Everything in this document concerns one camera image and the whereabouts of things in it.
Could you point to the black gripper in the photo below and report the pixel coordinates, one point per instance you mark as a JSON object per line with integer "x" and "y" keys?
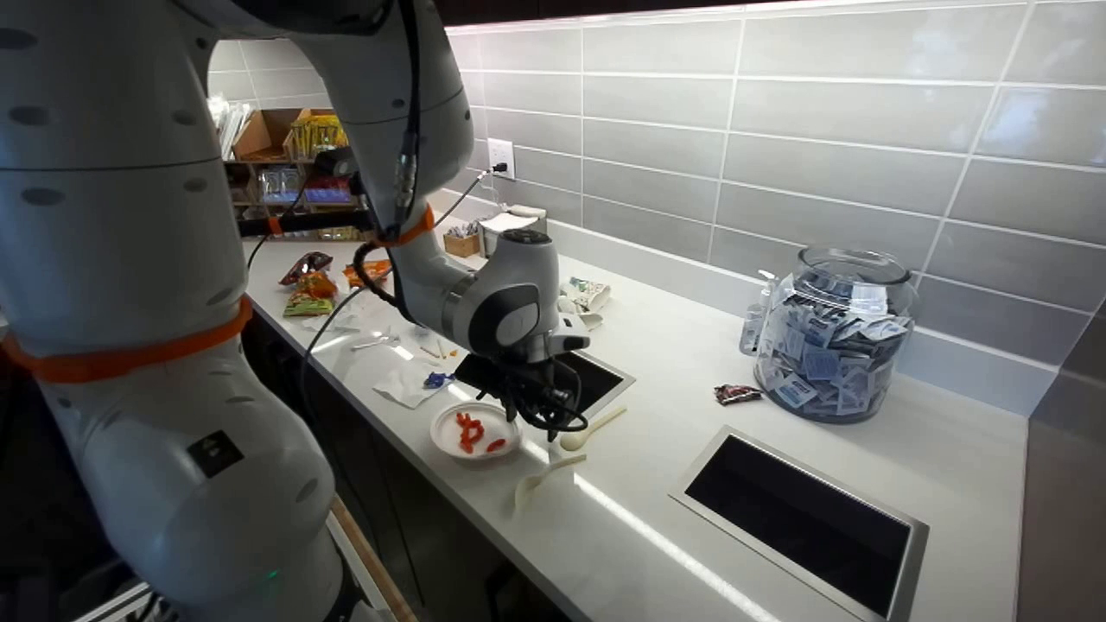
{"x": 545, "y": 394}

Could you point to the small blue wrapper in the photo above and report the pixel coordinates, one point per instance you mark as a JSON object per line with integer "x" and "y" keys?
{"x": 433, "y": 381}

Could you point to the orange snack bag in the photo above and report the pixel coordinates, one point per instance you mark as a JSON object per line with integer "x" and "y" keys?
{"x": 366, "y": 272}

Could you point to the colourful snack bag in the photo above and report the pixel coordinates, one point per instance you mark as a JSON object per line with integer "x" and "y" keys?
{"x": 307, "y": 287}

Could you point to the small clear sanitizer bottle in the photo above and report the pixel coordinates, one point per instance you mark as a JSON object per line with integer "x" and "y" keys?
{"x": 755, "y": 316}

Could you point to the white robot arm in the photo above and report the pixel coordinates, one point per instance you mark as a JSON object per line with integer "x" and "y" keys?
{"x": 122, "y": 276}

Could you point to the white plastic spoon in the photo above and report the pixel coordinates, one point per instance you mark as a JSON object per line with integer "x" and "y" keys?
{"x": 578, "y": 439}

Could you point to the white plastic fork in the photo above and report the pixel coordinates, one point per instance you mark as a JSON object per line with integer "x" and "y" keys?
{"x": 525, "y": 483}

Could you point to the dark candy wrapper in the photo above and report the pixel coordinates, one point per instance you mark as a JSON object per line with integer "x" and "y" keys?
{"x": 738, "y": 394}

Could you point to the orange snack pieces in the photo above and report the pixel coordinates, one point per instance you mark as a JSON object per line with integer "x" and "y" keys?
{"x": 473, "y": 433}

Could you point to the patterned paper cup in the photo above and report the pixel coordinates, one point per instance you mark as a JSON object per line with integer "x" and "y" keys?
{"x": 585, "y": 296}

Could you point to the clear plastic bag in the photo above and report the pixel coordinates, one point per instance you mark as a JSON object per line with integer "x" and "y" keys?
{"x": 395, "y": 364}

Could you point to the napkin dispenser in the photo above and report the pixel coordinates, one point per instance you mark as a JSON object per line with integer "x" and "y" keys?
{"x": 495, "y": 227}

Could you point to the white paper plate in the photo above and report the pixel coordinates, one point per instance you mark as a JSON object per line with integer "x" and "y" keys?
{"x": 442, "y": 431}

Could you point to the glass jar of packets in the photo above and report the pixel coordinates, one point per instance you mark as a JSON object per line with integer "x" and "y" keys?
{"x": 829, "y": 334}

